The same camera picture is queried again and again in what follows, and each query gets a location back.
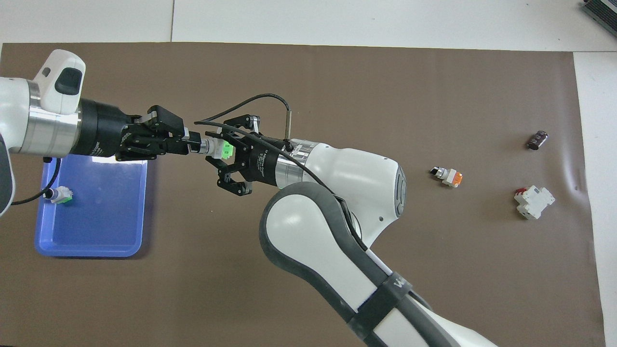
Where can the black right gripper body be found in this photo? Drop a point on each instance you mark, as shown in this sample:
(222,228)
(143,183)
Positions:
(262,161)

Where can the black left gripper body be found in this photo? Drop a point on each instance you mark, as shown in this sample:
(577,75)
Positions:
(103,130)

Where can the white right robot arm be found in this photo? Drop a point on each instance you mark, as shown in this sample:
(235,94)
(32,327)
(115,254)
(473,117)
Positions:
(347,178)

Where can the blue plastic tray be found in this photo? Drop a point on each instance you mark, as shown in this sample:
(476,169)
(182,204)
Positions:
(101,212)

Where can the brown table mat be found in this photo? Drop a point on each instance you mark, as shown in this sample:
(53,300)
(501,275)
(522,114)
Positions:
(385,82)

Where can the white circuit breaker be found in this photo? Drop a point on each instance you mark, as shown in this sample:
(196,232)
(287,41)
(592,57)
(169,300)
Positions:
(532,202)

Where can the small black terminal block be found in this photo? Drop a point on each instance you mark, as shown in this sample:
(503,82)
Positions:
(537,140)

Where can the dark ribbed metal device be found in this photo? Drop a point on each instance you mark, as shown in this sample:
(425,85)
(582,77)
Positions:
(602,12)

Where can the orange selector switch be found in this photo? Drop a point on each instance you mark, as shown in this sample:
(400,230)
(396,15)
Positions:
(452,178)

